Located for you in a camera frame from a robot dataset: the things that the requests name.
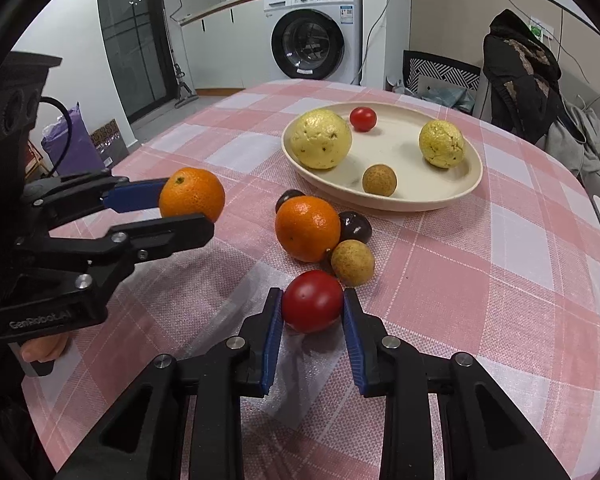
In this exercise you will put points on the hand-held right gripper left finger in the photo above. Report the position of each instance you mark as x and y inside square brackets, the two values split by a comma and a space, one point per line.
[272, 340]

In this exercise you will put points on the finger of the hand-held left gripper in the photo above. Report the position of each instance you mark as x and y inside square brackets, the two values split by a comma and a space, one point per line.
[135, 195]
[170, 235]

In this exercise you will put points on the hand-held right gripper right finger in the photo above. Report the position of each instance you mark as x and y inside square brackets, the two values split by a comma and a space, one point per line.
[355, 340]

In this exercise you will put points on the orange tangerine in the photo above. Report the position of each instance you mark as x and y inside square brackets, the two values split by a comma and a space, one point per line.
[192, 192]
[305, 230]

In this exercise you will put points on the red cherry tomato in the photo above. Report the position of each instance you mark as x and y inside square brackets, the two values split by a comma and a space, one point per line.
[363, 118]
[312, 300]

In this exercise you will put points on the brown longan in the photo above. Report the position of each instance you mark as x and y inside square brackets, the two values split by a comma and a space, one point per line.
[379, 180]
[352, 262]

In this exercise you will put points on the large yellow guava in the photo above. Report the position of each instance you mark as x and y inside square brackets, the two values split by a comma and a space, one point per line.
[321, 139]

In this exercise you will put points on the cream round plate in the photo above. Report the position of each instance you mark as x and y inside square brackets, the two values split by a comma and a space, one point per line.
[395, 150]

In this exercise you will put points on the small yellow-green guava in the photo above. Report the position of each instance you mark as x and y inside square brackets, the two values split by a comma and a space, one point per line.
[441, 143]

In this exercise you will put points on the person's left hand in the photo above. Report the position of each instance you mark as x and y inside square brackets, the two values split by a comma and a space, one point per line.
[42, 347]

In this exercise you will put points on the brown patterned box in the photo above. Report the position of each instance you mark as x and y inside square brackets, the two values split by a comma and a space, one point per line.
[110, 142]

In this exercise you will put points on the purple plastic bag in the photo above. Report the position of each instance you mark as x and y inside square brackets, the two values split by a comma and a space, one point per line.
[72, 145]

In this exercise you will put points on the dark purple plum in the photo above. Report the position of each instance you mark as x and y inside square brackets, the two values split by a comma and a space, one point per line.
[286, 199]
[356, 226]

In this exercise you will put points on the pink checked tablecloth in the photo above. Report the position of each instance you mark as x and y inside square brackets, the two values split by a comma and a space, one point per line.
[455, 285]

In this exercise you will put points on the floor mop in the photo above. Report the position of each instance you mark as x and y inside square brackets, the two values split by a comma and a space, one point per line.
[182, 90]

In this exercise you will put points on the dark glass sliding door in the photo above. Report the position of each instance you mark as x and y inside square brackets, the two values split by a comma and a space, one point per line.
[130, 35]

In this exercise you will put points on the white lower kitchen cabinet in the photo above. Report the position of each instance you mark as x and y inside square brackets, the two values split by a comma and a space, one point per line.
[225, 50]

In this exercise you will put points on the white washing machine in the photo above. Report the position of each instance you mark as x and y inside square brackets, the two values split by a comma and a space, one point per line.
[312, 35]

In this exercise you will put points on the black white patterned box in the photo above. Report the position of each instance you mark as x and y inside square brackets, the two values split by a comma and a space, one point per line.
[440, 72]

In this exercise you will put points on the grey blanket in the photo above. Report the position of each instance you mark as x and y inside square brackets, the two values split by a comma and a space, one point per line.
[575, 140]

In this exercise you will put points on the black jacket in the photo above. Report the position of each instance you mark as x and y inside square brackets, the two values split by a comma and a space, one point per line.
[522, 80]

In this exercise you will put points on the wall socket with green sticker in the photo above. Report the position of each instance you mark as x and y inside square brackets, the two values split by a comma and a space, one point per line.
[541, 29]

